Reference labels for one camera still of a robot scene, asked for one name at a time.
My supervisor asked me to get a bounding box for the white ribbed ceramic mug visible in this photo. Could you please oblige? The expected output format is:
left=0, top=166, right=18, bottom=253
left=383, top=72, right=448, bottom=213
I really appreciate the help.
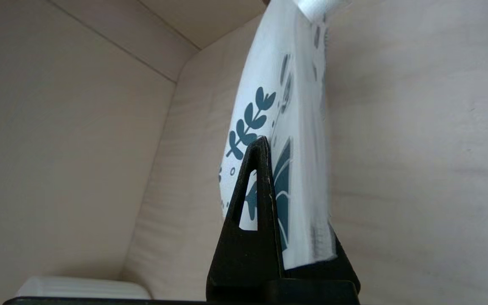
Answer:
left=15, top=275, right=151, bottom=300

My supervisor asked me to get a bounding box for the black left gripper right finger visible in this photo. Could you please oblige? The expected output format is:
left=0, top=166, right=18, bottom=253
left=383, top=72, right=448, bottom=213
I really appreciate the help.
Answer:
left=285, top=228, right=361, bottom=288

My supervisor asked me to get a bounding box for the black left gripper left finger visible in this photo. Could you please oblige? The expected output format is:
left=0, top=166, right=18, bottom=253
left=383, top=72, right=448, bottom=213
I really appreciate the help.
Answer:
left=206, top=136, right=286, bottom=300

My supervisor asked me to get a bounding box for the light wood shelf cabinet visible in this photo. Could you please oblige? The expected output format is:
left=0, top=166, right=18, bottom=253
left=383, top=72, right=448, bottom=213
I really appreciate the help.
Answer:
left=0, top=0, right=488, bottom=305

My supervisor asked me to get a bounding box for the white pouch with horse print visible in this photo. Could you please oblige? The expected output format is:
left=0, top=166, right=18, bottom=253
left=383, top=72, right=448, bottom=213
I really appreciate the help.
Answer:
left=219, top=0, right=340, bottom=269

